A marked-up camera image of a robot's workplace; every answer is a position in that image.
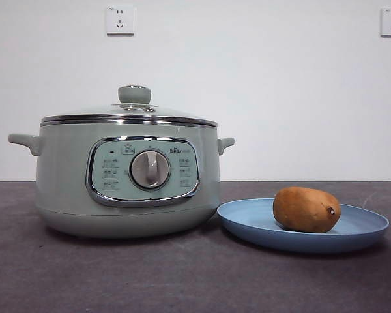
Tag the glass lid with green knob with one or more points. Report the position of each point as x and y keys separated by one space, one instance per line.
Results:
x=133 y=95

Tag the blue round plate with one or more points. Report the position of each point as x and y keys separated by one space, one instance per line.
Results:
x=247 y=218

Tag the pale green electric steamer pot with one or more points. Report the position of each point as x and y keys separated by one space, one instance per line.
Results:
x=65 y=163

